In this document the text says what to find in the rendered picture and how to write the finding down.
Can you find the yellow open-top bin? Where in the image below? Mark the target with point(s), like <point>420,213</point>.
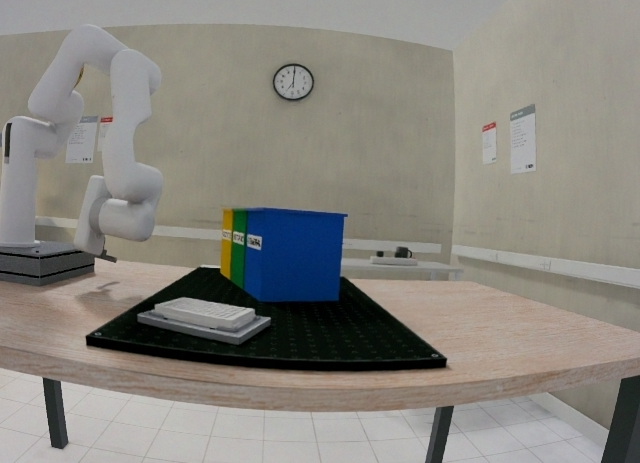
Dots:
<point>226,247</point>

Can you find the green open-top bin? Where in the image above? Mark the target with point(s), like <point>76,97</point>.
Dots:
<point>239,246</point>

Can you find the blue bin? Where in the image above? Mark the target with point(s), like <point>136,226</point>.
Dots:
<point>293,255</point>

